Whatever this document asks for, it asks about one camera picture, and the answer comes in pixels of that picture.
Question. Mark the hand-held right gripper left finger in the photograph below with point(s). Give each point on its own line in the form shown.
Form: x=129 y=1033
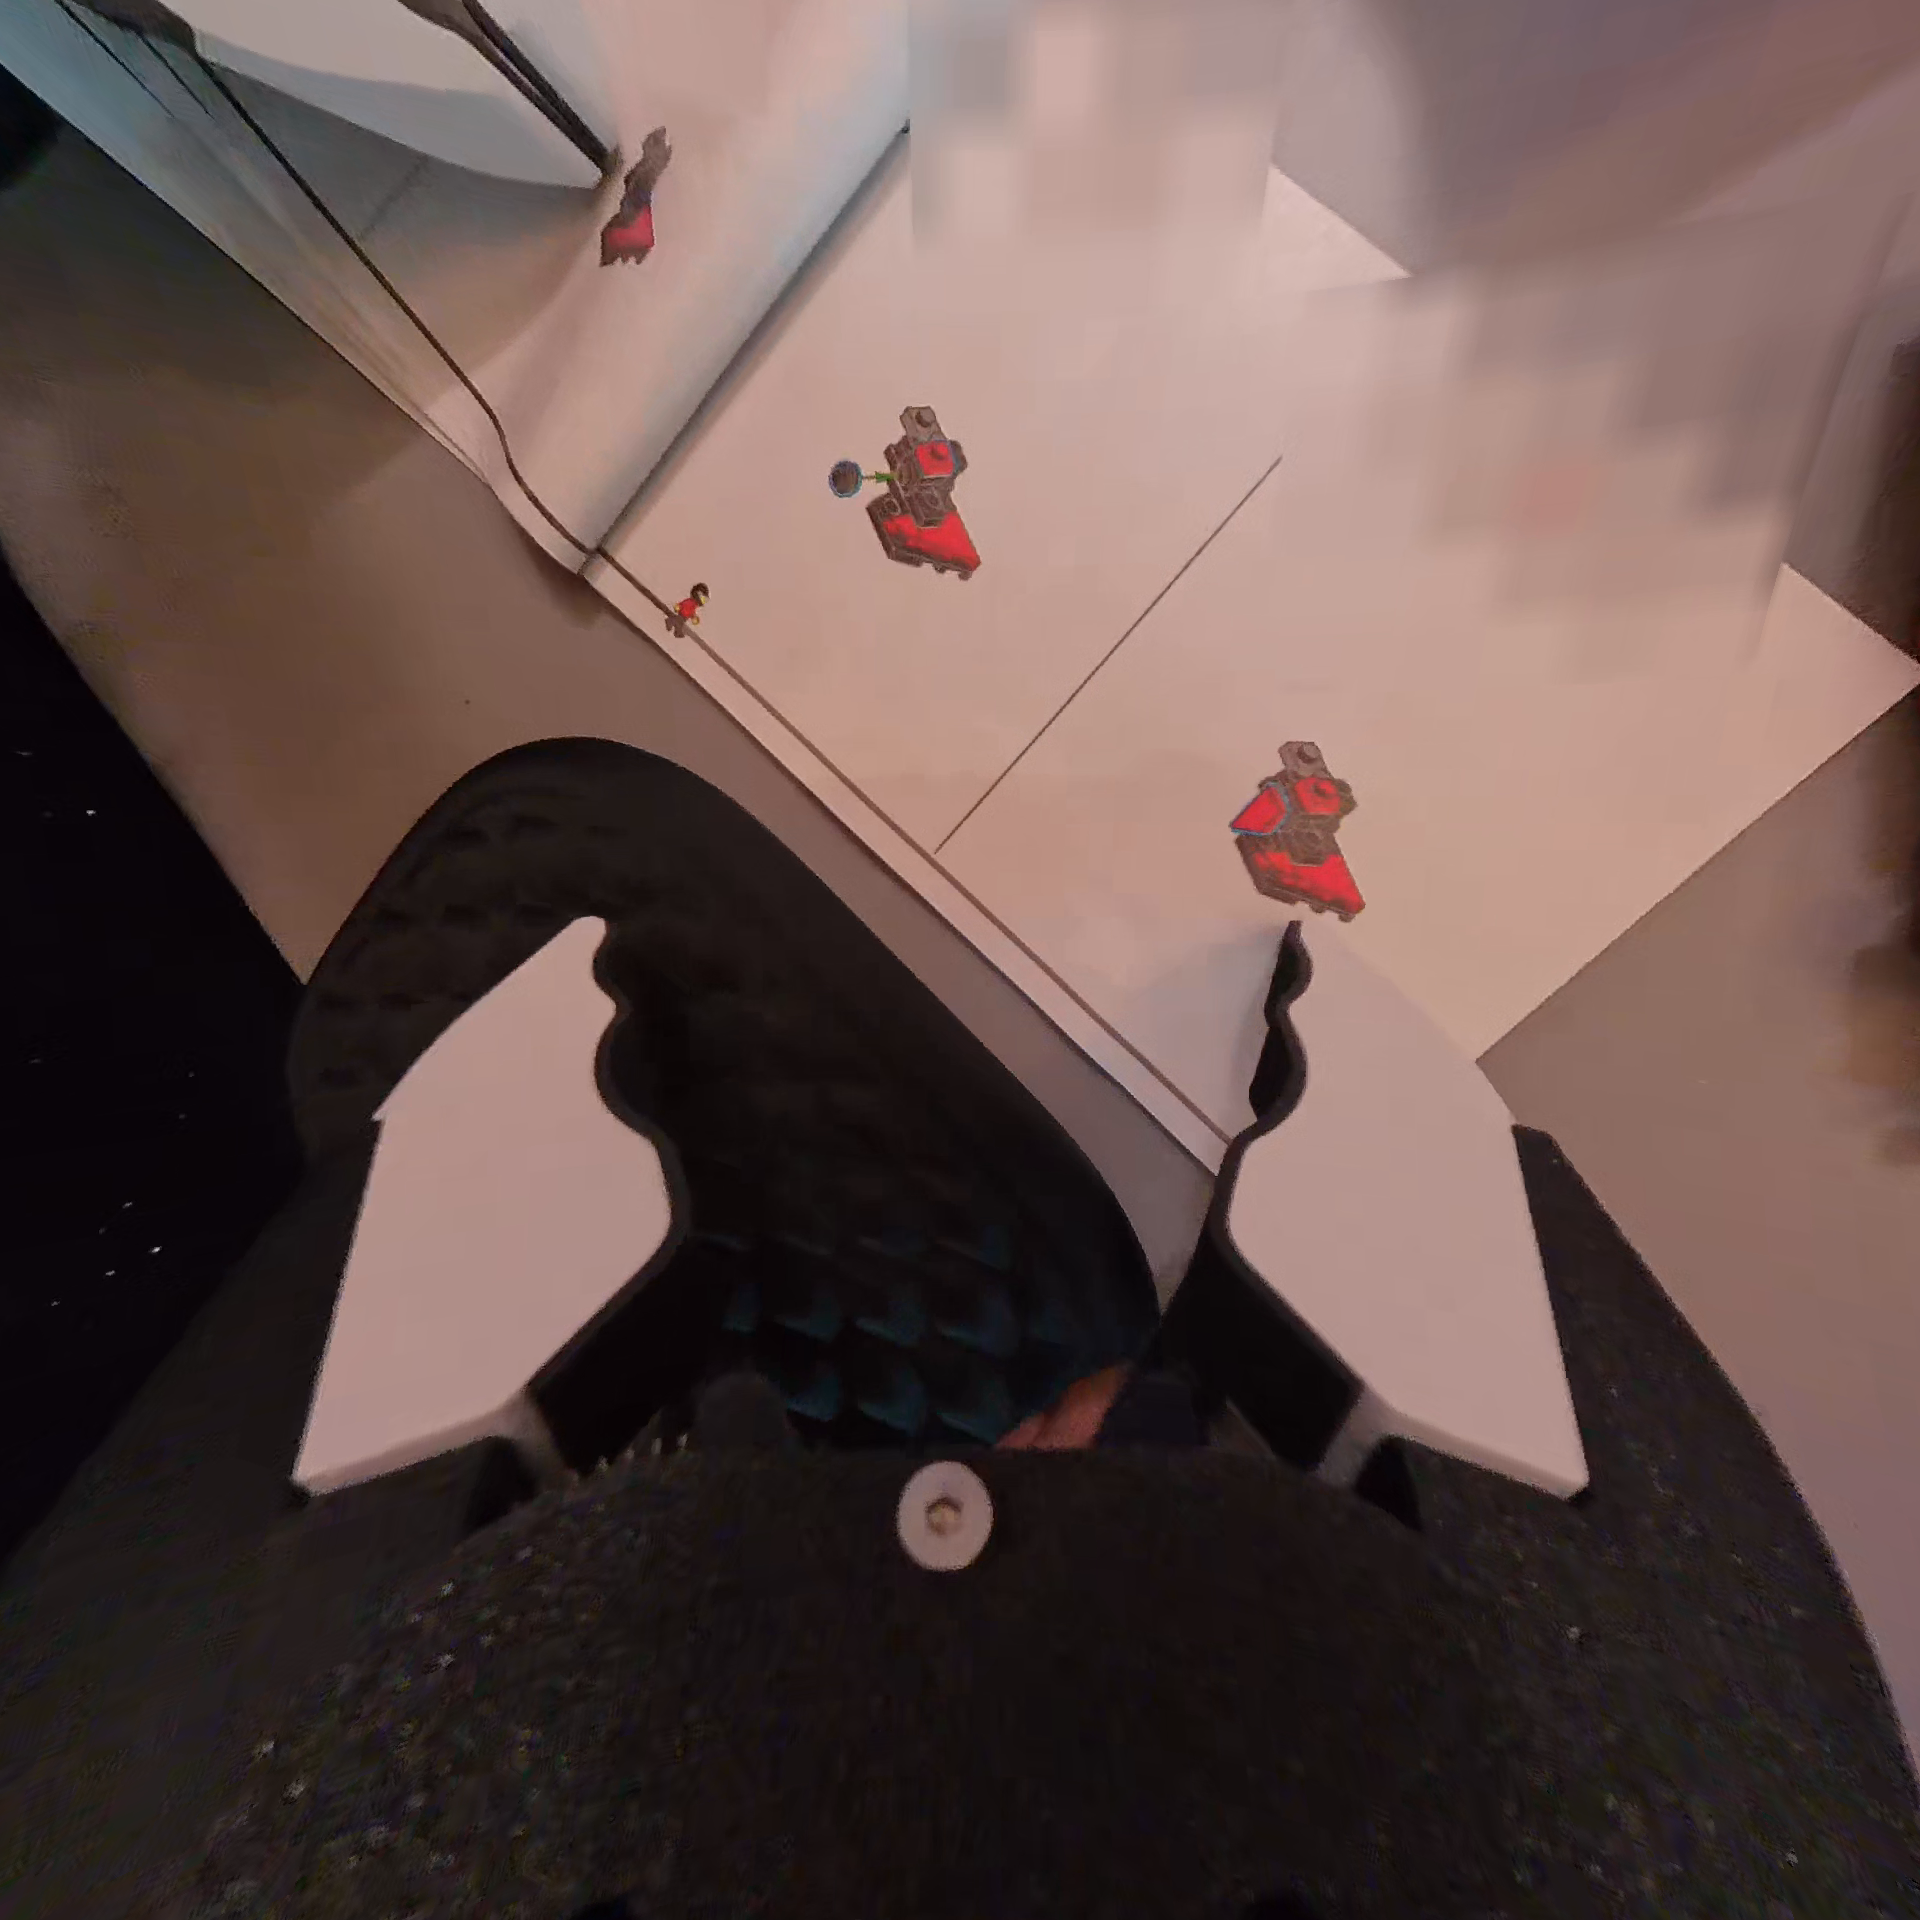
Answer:
x=495 y=1230

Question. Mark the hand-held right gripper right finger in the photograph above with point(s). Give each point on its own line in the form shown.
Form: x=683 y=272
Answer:
x=1394 y=1261

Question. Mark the brick model instruction booklet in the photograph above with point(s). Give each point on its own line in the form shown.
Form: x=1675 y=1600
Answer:
x=1050 y=704

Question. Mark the person's right hand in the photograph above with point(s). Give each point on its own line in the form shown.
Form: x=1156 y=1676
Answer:
x=1069 y=1412

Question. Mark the black bumpy seat cushion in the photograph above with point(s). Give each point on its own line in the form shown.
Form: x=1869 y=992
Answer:
x=841 y=1050

